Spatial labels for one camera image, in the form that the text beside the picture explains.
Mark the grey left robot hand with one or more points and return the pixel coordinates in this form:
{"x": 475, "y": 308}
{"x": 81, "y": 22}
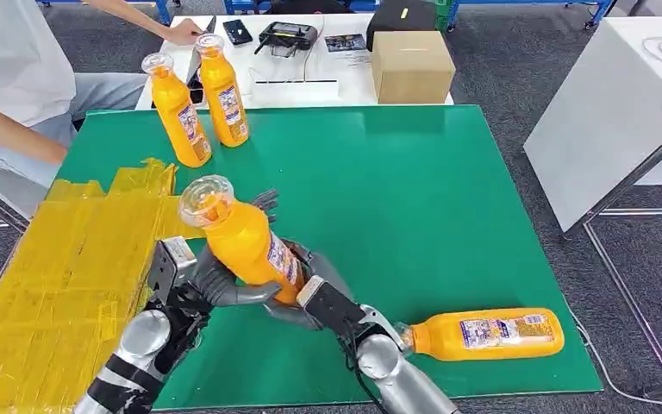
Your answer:
{"x": 214, "y": 280}

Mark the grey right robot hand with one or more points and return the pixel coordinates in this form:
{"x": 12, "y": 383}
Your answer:
{"x": 322, "y": 263}

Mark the orange drink bottle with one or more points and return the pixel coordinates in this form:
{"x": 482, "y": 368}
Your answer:
{"x": 239, "y": 240}
{"x": 179, "y": 120}
{"x": 222, "y": 97}
{"x": 491, "y": 336}

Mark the green table mat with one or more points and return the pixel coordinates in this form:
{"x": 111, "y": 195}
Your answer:
{"x": 394, "y": 200}

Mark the flat white box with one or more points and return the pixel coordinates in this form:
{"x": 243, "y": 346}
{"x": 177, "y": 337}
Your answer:
{"x": 297, "y": 92}

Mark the small white table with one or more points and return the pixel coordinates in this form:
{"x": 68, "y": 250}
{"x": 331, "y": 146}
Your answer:
{"x": 337, "y": 74}

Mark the brown cardboard box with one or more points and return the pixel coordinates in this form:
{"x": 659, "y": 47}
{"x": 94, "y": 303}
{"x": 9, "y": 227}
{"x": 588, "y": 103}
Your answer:
{"x": 414, "y": 68}

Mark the open laptop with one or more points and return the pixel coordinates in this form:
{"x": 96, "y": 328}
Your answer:
{"x": 194, "y": 65}

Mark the grey seat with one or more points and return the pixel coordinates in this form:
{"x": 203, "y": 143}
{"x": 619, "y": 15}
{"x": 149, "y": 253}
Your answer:
{"x": 5, "y": 197}

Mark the black remote controller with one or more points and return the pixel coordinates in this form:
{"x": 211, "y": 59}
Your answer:
{"x": 288, "y": 35}

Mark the small black device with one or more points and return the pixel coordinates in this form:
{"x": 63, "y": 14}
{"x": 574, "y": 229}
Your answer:
{"x": 237, "y": 31}

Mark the person's left hand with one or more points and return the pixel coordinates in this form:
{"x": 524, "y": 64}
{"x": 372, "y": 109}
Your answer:
{"x": 182, "y": 31}

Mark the black case with yellow tag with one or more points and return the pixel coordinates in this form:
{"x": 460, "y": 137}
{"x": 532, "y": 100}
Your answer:
{"x": 402, "y": 17}

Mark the green crate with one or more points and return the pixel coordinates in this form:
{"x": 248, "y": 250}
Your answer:
{"x": 444, "y": 14}

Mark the person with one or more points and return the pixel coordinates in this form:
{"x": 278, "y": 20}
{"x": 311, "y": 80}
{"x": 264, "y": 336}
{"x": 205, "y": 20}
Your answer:
{"x": 17, "y": 63}

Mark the large white table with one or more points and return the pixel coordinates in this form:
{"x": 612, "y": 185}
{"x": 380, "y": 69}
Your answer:
{"x": 599, "y": 114}

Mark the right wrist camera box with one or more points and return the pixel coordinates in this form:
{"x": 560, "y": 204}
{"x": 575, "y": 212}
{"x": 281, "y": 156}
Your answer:
{"x": 334, "y": 308}

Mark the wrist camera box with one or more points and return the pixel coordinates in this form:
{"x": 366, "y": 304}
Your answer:
{"x": 168, "y": 268}
{"x": 334, "y": 308}

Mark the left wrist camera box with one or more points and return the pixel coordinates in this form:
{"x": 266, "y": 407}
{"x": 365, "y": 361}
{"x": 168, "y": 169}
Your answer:
{"x": 168, "y": 268}

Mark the metal table frame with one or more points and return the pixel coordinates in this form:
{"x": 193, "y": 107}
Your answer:
{"x": 628, "y": 286}

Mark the blue metal cart frame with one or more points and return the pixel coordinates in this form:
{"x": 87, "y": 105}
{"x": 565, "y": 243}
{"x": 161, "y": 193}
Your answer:
{"x": 536, "y": 3}

